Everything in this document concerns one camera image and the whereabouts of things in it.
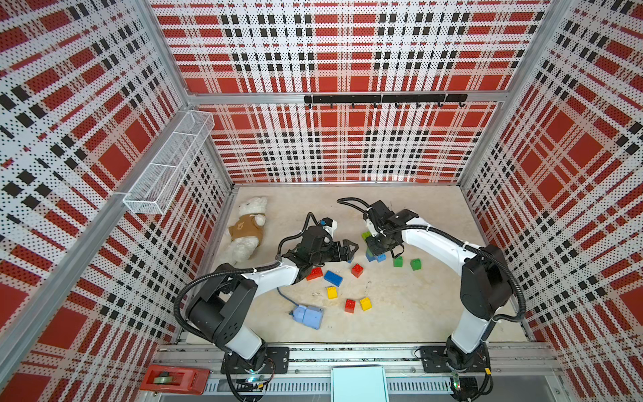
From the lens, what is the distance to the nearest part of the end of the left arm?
0.70 m

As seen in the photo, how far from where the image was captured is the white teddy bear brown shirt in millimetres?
893

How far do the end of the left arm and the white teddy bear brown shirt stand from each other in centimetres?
25
